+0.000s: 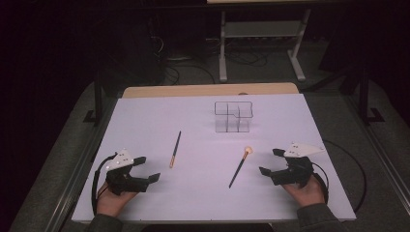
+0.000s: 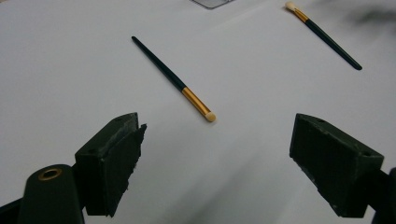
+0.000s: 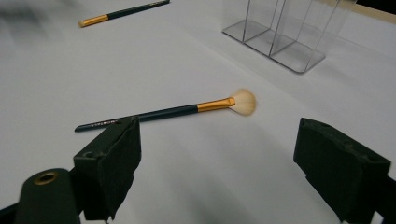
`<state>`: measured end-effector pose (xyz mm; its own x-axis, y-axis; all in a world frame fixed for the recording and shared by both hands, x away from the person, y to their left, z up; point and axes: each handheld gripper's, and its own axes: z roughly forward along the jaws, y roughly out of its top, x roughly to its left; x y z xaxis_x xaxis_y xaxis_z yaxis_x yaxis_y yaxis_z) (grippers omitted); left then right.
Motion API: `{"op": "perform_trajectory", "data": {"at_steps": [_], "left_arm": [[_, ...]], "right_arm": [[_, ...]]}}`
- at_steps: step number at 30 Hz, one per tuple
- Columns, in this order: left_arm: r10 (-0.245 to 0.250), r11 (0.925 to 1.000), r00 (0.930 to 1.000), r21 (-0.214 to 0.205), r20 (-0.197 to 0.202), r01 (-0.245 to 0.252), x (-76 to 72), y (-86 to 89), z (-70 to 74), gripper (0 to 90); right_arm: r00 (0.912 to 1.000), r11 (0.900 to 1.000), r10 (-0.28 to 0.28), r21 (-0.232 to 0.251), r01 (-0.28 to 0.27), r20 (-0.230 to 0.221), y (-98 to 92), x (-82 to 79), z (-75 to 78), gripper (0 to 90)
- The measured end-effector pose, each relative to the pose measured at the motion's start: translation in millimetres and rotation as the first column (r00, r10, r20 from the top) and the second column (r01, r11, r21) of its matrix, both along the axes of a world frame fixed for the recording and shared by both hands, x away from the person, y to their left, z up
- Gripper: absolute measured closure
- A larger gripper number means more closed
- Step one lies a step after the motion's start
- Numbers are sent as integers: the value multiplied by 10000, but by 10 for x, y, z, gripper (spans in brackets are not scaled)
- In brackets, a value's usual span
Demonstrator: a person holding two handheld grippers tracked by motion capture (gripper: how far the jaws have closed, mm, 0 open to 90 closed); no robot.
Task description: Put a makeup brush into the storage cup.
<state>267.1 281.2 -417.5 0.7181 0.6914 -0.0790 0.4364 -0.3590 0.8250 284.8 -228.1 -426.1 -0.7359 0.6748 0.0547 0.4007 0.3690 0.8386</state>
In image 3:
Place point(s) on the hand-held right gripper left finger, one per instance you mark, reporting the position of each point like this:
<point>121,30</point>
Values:
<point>109,161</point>

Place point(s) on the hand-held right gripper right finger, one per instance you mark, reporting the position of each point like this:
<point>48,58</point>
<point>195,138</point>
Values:
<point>339,171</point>

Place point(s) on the fan-head makeup brush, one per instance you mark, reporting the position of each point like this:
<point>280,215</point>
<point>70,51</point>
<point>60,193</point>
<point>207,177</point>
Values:
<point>174,112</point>

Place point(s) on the clear acrylic organizer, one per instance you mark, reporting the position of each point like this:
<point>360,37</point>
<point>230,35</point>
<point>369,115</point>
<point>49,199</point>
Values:
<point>295,56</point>

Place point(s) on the small-head makeup brush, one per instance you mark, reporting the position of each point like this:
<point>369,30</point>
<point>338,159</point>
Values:
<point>130,11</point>

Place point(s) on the white table mat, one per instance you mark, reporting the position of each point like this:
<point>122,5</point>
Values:
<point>186,171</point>

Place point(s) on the wooden table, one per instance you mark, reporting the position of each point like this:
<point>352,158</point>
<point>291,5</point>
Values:
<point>379,14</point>

